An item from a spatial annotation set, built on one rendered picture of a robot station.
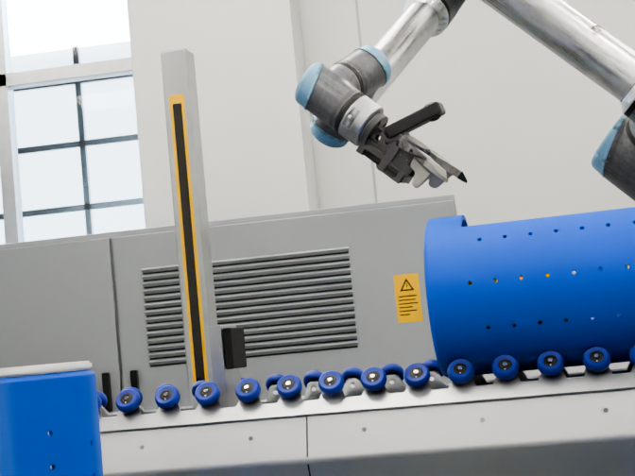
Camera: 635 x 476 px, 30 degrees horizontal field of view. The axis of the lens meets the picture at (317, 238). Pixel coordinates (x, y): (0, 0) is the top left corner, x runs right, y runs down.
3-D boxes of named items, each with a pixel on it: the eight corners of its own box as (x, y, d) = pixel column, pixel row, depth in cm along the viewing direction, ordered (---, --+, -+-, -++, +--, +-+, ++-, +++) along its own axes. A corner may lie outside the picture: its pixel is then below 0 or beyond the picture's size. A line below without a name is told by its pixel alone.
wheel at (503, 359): (491, 361, 201) (490, 353, 200) (519, 358, 200) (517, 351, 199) (492, 382, 198) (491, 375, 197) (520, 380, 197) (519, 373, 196)
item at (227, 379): (231, 407, 224) (224, 326, 226) (251, 406, 223) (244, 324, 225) (214, 411, 215) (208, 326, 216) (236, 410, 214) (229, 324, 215)
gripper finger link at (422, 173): (433, 202, 216) (409, 179, 224) (451, 176, 215) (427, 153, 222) (421, 196, 215) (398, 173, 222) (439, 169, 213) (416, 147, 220)
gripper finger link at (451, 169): (449, 196, 233) (411, 174, 230) (466, 171, 232) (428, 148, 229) (453, 201, 230) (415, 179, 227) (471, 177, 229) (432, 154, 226)
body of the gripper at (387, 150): (411, 186, 229) (363, 150, 233) (437, 149, 227) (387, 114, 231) (400, 185, 222) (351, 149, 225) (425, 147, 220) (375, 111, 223)
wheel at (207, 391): (198, 387, 212) (195, 381, 211) (222, 384, 211) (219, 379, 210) (195, 408, 209) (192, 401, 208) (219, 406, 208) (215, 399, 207)
